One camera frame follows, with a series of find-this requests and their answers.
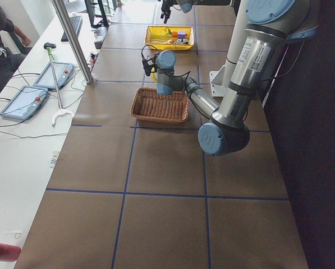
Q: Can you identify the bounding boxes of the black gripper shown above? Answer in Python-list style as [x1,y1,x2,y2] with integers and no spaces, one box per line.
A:
[160,0,173,24]

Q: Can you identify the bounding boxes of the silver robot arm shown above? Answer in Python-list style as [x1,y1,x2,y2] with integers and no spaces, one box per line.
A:
[154,1,320,156]
[160,0,231,24]

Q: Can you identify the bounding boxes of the yellow plastic basket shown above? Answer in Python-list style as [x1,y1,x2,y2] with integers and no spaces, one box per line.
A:
[145,26,194,51]

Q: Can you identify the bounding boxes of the brown wicker basket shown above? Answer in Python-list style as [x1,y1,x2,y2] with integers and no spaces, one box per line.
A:
[130,87,190,124]

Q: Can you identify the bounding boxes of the toy carrot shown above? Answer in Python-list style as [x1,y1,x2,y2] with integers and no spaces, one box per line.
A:
[166,28,178,38]

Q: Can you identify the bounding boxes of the purple foam block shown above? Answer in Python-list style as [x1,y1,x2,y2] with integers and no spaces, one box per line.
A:
[177,30,186,39]

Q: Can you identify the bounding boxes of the black monitor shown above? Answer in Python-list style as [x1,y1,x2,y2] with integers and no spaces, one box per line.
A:
[84,0,109,29]

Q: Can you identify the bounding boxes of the black keyboard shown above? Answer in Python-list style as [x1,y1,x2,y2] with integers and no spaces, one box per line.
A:
[61,15,84,43]

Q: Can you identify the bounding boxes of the upper teach pendant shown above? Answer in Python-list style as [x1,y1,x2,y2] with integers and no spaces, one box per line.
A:
[33,62,74,90]

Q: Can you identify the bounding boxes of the teach pendant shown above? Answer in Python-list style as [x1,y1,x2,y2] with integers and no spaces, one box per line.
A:
[33,62,74,90]
[0,85,49,120]

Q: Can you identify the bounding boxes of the reacher grabber stick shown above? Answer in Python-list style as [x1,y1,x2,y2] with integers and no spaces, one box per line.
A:
[44,43,74,127]

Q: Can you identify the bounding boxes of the lower teach pendant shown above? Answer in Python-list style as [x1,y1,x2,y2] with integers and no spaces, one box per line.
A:
[0,85,49,120]

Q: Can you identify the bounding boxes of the seated person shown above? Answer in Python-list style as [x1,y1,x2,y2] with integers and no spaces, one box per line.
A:
[0,8,31,91]

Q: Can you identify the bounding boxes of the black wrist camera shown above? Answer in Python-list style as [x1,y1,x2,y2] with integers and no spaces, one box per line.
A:
[141,54,158,76]

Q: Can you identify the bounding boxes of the aluminium frame post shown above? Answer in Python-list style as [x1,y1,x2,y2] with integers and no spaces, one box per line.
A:
[51,0,93,84]

